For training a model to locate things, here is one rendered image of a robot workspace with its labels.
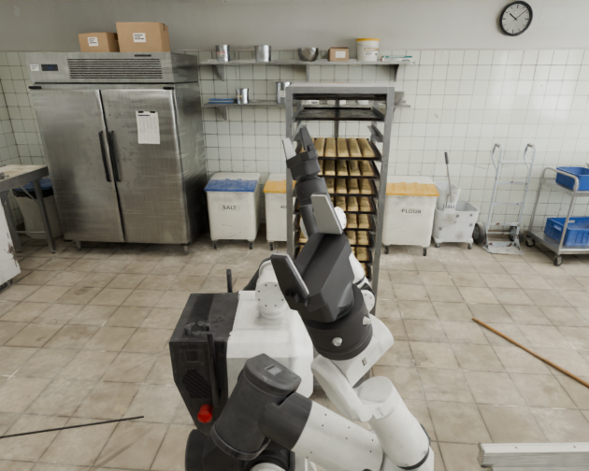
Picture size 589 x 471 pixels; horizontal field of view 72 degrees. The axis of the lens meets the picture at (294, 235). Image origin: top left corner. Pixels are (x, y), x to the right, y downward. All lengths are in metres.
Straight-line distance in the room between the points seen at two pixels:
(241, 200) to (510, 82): 3.14
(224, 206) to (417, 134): 2.31
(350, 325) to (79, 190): 4.40
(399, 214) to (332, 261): 3.97
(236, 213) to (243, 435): 3.85
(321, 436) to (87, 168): 4.17
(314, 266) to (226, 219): 4.07
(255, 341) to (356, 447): 0.27
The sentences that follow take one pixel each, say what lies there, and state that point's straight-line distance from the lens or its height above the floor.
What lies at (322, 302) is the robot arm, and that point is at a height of 1.63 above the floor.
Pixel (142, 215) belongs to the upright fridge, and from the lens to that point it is 4.55.
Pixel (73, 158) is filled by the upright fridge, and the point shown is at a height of 1.08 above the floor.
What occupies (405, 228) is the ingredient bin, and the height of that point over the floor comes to 0.32.
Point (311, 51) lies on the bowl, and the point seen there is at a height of 2.07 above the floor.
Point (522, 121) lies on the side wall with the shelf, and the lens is 5.28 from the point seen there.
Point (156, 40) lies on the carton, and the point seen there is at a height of 2.15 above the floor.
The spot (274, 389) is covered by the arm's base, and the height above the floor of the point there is 1.38.
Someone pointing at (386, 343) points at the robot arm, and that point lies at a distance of 0.64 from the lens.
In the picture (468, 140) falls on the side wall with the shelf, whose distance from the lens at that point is 5.11.
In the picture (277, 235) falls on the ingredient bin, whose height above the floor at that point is 0.19.
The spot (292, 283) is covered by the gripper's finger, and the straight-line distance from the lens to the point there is 0.44.
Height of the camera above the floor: 1.87
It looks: 22 degrees down
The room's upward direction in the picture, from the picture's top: straight up
